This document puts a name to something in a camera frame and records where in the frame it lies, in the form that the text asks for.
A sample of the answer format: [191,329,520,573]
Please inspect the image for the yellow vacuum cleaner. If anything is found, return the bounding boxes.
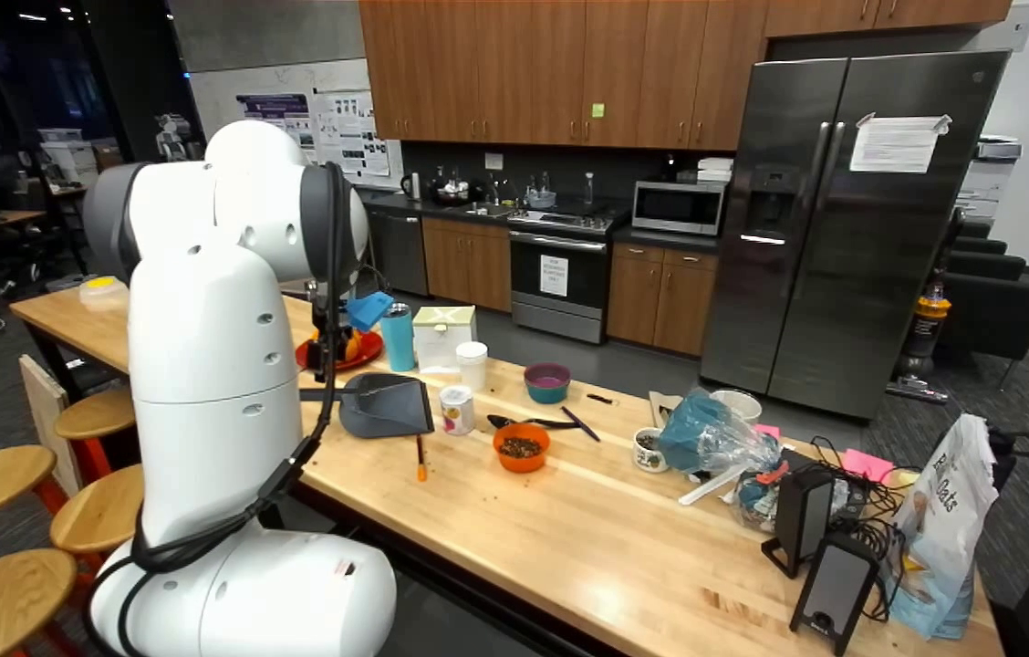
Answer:
[888,283,951,405]

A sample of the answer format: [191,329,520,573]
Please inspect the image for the stainless steel refrigerator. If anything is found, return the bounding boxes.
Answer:
[699,51,1006,418]

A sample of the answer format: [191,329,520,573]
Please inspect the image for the black speaker rear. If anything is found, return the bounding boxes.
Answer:
[762,467,834,577]

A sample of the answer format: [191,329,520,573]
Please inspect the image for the black speaker front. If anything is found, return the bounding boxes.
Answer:
[789,534,880,657]

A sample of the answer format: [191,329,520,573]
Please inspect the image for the blue wrist camera box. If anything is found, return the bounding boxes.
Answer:
[345,291,393,329]

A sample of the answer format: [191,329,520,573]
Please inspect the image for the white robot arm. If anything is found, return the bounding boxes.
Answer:
[82,121,399,657]

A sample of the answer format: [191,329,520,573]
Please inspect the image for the white plastic cup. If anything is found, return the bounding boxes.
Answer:
[456,338,489,391]

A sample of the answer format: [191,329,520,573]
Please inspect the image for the wooden wall cabinets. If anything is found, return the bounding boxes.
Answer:
[356,0,1011,150]

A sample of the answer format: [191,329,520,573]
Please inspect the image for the teal plastic bag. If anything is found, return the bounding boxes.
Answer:
[655,386,732,469]

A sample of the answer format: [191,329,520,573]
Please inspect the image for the black speaker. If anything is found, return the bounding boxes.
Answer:
[762,467,834,577]
[789,534,880,657]

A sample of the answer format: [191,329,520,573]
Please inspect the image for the black spoon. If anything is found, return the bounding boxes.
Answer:
[485,412,580,429]

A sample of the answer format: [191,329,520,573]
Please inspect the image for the purple teal bowl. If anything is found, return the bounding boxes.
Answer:
[526,364,570,405]

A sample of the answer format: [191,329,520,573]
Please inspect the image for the translucent storage container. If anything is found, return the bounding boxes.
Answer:
[413,307,475,372]

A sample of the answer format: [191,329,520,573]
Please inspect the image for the paper on refrigerator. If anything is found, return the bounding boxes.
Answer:
[849,114,951,176]

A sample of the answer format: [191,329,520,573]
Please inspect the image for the orange tipped pen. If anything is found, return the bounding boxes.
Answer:
[417,435,425,481]

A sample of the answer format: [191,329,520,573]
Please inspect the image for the white printed mug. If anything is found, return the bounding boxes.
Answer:
[436,386,475,435]

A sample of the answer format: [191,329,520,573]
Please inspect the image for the orange bowl with grains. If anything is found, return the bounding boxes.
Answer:
[494,422,551,473]

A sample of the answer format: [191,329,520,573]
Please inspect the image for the silver microwave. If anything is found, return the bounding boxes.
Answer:
[630,177,727,235]

